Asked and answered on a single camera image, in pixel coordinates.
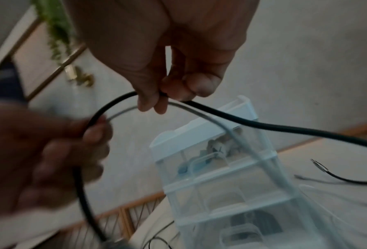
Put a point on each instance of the person's right hand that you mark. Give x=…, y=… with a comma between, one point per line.
x=171, y=29

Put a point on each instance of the person's left hand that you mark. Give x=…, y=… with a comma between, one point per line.
x=32, y=150

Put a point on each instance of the white drawer organizer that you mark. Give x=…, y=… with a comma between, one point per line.
x=199, y=131

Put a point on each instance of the dark blue furniture piece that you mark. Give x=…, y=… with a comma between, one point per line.
x=3, y=85

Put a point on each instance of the green hanging plant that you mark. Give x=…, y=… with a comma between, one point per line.
x=55, y=29

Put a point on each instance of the orange-framed lattice screen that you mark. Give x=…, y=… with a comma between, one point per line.
x=140, y=201
x=365, y=125

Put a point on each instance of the grey small item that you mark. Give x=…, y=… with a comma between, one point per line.
x=220, y=146

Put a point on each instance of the black small item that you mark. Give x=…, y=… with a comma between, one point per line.
x=254, y=223

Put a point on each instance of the brass wall fixture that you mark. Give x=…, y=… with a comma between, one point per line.
x=82, y=77

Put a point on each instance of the wooden framed wall panel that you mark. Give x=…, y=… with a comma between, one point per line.
x=32, y=60

